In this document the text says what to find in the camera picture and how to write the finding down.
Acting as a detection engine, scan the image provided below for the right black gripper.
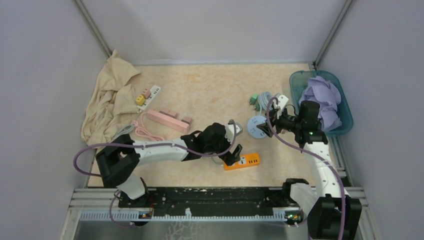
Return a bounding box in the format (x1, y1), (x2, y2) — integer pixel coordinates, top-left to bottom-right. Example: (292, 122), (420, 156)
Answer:
(257, 105), (303, 137)

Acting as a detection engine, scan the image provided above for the round light blue power socket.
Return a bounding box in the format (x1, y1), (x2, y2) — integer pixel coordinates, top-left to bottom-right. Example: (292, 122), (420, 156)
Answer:
(247, 115), (267, 139)

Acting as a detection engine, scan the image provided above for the orange power strip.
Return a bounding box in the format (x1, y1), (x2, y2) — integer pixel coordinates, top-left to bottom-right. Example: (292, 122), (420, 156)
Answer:
(223, 153), (261, 171)

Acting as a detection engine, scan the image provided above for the green USB charger plug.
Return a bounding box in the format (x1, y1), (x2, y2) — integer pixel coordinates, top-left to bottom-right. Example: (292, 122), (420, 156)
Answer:
(254, 104), (262, 112)
(249, 93), (259, 105)

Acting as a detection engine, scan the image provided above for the pink power strip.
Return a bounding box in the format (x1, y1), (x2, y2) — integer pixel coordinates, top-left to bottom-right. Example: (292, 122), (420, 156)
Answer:
(145, 109), (191, 134)

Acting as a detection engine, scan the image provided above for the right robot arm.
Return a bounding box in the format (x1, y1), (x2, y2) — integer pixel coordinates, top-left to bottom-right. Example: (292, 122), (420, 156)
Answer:
(257, 97), (362, 240)

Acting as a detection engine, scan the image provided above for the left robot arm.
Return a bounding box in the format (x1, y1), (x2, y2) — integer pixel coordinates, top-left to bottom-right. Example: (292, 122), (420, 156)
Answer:
(95, 120), (243, 207)

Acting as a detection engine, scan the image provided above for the yellow USB charger plug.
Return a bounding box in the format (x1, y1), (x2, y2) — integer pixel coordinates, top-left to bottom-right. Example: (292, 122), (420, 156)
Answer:
(135, 94), (146, 106)

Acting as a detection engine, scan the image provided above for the teal plastic basket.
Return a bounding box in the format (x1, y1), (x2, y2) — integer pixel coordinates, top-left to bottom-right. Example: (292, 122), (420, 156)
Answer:
(289, 70), (354, 137)

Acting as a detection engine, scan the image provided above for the lavender cloth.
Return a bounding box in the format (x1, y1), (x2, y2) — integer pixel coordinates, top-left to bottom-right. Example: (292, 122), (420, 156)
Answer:
(298, 76), (342, 132)

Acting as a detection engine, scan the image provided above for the white power strip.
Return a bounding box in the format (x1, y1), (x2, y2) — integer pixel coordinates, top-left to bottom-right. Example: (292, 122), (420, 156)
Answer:
(136, 85), (162, 112)

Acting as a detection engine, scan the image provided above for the pink charger on white strip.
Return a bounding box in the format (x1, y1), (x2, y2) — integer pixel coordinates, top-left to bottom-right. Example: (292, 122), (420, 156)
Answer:
(141, 88), (151, 99)

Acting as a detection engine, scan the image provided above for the beige cloth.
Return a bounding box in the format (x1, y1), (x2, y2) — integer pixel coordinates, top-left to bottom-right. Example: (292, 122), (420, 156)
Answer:
(81, 49), (141, 145)

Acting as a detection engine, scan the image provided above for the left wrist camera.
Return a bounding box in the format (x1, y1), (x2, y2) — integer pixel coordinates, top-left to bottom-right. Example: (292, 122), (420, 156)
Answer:
(227, 121), (243, 137)

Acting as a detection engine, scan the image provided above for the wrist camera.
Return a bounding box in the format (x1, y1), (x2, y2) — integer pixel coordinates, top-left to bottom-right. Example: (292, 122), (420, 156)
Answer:
(227, 121), (243, 137)
(273, 93), (289, 111)

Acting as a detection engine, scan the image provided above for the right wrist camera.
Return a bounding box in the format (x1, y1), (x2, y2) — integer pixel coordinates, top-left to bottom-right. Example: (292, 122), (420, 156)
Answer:
(273, 93), (289, 111)

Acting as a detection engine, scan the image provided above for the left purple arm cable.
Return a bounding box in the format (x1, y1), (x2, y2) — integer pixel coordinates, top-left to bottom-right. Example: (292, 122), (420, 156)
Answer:
(72, 119), (238, 229)

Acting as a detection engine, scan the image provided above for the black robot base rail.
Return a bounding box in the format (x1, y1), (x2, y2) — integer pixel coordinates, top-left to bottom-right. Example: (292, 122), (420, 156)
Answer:
(118, 187), (300, 217)

